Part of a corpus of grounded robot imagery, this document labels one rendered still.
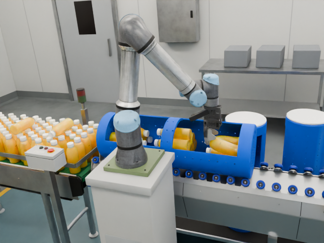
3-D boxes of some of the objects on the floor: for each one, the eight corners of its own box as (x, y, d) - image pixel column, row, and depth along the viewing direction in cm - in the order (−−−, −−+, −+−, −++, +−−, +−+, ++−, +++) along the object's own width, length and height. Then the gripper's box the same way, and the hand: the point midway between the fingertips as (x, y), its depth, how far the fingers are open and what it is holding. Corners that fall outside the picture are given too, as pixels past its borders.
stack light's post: (104, 224, 281) (84, 110, 239) (100, 223, 283) (79, 109, 240) (106, 222, 285) (87, 108, 242) (102, 221, 286) (83, 107, 244)
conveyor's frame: (100, 288, 220) (78, 179, 186) (-58, 237, 280) (-97, 148, 245) (131, 240, 261) (118, 143, 227) (-13, 205, 320) (-41, 124, 286)
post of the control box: (77, 291, 220) (47, 167, 181) (73, 290, 221) (42, 166, 183) (81, 286, 223) (52, 164, 185) (76, 285, 224) (47, 163, 186)
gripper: (218, 110, 150) (218, 149, 158) (223, 101, 160) (222, 139, 168) (200, 108, 153) (201, 147, 161) (206, 101, 163) (206, 137, 171)
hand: (207, 140), depth 165 cm, fingers closed on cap, 4 cm apart
